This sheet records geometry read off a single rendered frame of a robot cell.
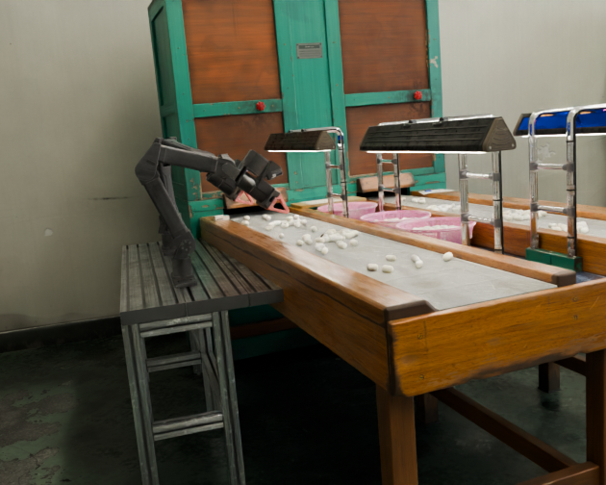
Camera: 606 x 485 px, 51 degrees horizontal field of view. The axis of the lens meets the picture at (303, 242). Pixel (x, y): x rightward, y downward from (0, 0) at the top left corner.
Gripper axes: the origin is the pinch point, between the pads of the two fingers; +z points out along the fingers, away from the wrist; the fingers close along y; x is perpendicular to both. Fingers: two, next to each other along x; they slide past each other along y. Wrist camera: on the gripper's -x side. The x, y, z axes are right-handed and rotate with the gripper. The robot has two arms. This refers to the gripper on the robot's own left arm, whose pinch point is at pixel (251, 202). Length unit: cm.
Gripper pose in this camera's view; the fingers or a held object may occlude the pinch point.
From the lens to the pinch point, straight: 251.2
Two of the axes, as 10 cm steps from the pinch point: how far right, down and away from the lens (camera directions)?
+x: -5.4, 8.4, -0.8
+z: 7.6, 5.3, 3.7
